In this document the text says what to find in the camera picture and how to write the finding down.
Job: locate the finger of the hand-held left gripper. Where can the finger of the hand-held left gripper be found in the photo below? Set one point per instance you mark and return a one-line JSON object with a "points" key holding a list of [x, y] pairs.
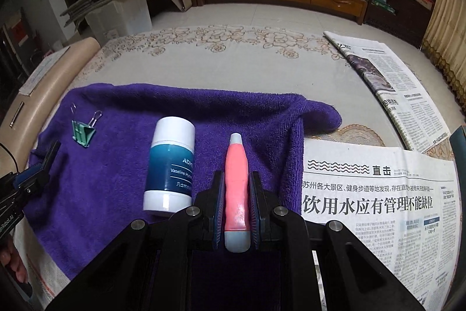
{"points": [[45, 159]]}

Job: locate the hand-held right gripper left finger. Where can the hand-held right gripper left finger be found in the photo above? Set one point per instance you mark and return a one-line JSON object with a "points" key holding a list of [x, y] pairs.
{"points": [[218, 212]]}

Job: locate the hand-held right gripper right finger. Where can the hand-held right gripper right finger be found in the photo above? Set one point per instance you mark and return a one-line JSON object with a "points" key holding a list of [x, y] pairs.
{"points": [[253, 212]]}

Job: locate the pink tube with white caps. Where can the pink tube with white caps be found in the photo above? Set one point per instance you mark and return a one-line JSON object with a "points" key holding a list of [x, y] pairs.
{"points": [[236, 187]]}

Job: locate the person's left hand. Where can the person's left hand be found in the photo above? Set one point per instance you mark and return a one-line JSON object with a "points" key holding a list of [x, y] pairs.
{"points": [[12, 265]]}

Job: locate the green binder clip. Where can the green binder clip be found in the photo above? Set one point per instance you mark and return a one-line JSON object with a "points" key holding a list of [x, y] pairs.
{"points": [[82, 134]]}

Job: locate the white and teal bottle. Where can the white and teal bottle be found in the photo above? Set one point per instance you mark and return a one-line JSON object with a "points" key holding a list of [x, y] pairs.
{"points": [[169, 158]]}

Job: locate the beige padded bench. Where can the beige padded bench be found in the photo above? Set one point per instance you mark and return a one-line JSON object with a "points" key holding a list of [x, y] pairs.
{"points": [[54, 85]]}

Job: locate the white paper sheet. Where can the white paper sheet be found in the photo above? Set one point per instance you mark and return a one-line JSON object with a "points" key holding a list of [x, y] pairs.
{"points": [[45, 70]]}

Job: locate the purple towel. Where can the purple towel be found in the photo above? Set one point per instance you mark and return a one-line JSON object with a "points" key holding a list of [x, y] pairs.
{"points": [[127, 107]]}

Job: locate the newspaper with large headline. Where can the newspaper with large headline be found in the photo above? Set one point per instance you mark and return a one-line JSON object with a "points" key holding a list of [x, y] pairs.
{"points": [[364, 201]]}

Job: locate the dark cabinet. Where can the dark cabinet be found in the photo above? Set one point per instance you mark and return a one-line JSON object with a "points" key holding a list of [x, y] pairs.
{"points": [[14, 41]]}

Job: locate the golden lace mat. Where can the golden lace mat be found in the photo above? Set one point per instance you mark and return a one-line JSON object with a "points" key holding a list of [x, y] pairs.
{"points": [[360, 136]]}

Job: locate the beige embroidered bedspread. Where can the beige embroidered bedspread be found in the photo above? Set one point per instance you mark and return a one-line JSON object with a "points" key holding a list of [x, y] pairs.
{"points": [[218, 67]]}

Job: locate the white plastic storage box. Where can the white plastic storage box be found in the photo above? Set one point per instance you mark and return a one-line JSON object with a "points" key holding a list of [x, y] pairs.
{"points": [[120, 17]]}

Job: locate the folded newspaper with photo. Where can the folded newspaper with photo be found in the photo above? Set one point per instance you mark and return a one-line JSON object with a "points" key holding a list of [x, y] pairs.
{"points": [[393, 96]]}

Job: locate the dark teal object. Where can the dark teal object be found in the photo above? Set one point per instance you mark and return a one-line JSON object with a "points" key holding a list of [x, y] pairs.
{"points": [[459, 143]]}

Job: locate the golden curtain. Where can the golden curtain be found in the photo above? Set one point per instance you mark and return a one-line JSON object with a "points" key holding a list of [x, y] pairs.
{"points": [[447, 41]]}

